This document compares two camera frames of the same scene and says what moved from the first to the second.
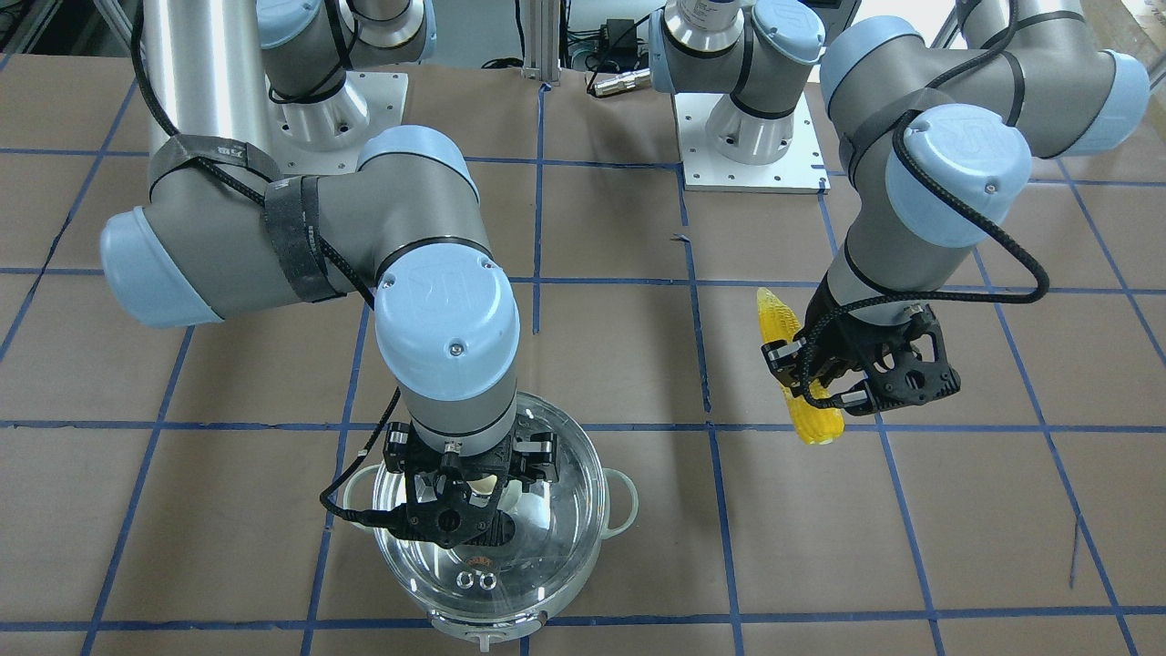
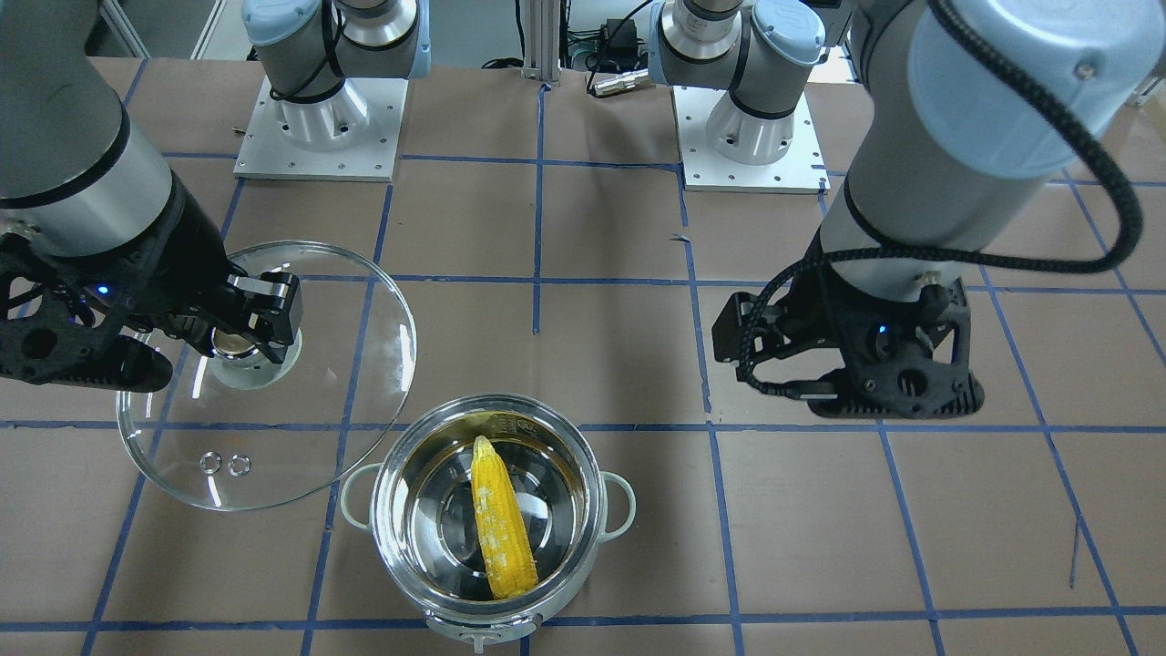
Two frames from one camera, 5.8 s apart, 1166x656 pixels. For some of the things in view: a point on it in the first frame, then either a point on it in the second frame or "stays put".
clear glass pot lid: x=538 y=566 -> x=236 y=432
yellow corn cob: x=822 y=426 -> x=512 y=566
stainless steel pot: x=502 y=590 stays put
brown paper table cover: x=177 y=489 stays put
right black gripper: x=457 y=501 -> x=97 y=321
